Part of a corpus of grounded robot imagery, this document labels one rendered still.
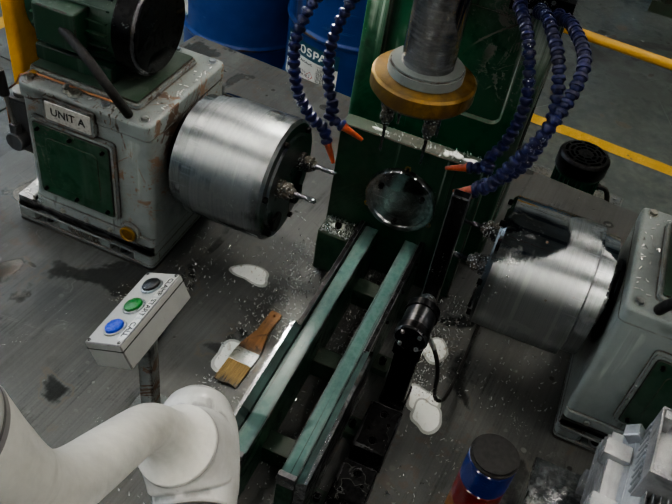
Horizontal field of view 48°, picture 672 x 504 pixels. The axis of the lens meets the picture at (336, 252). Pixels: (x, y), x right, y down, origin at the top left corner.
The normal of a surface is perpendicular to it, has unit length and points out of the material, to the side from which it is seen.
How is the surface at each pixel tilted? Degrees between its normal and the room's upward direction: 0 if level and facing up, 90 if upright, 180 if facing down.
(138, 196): 89
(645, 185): 0
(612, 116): 0
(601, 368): 89
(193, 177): 73
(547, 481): 0
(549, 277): 47
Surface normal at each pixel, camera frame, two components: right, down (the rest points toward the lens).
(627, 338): -0.38, 0.59
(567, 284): -0.22, 0.00
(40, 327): 0.13, -0.72
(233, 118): 0.04, -0.56
